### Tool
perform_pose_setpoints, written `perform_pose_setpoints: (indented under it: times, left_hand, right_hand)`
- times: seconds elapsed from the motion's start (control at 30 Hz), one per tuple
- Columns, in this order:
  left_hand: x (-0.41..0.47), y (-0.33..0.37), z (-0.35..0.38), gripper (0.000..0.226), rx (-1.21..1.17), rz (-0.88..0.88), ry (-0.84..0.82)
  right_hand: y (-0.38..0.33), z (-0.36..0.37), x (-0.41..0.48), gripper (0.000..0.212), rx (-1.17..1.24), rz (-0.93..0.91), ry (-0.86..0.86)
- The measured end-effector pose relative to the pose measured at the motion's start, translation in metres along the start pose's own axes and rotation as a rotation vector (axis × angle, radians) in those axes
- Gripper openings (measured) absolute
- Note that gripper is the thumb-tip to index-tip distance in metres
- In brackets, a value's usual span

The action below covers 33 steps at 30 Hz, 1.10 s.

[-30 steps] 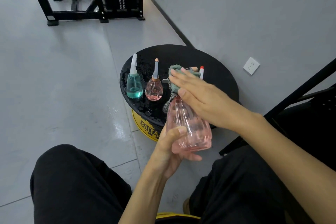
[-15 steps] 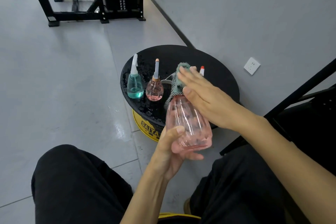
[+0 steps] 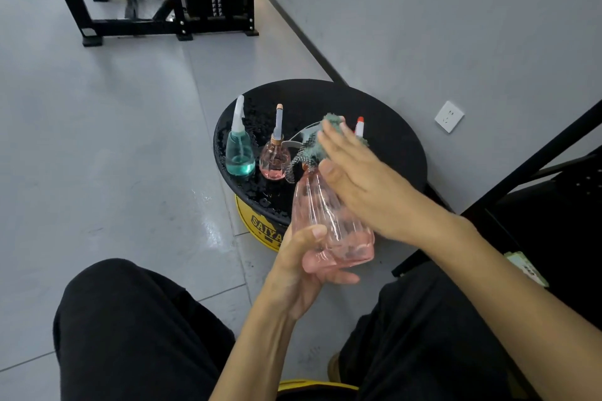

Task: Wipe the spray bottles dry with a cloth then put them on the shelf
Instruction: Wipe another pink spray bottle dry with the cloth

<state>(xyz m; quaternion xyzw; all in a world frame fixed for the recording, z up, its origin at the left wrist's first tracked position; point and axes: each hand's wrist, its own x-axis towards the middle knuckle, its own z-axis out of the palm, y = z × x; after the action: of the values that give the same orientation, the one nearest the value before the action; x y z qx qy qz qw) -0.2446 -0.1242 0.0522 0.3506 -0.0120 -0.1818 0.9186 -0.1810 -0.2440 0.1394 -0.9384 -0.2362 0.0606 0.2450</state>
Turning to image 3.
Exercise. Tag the pink bottle orange white nozzle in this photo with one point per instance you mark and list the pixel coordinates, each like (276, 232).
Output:
(360, 128)

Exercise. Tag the yellow round stool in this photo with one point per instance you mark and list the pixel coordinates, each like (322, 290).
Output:
(310, 385)

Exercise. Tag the yellow barrel base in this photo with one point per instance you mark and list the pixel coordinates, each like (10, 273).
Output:
(256, 227)

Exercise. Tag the person's right hand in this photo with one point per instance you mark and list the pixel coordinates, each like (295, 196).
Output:
(381, 189)

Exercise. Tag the person's left forearm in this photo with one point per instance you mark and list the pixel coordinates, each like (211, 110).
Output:
(254, 358)

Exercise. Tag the white wall socket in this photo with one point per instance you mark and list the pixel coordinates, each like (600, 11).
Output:
(449, 117)

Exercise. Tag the pink spray bottle grey nozzle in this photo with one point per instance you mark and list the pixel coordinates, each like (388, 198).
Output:
(324, 227)
(274, 163)

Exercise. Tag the person's right forearm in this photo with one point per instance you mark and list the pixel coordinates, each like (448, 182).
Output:
(527, 292)

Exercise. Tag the round black table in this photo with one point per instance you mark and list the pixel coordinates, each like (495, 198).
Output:
(400, 147)

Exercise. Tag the person's light shoe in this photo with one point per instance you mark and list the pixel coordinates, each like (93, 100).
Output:
(335, 369)

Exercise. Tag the green spray bottle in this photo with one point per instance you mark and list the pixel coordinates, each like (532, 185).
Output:
(240, 161)

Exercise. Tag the person's left hand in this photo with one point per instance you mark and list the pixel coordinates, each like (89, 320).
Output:
(289, 283)

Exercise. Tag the black metal rack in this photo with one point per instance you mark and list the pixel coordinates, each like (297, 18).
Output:
(555, 212)

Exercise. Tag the green cleaning cloth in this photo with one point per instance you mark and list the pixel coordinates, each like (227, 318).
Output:
(310, 147)

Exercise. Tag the green white label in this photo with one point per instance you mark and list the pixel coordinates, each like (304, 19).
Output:
(529, 269)

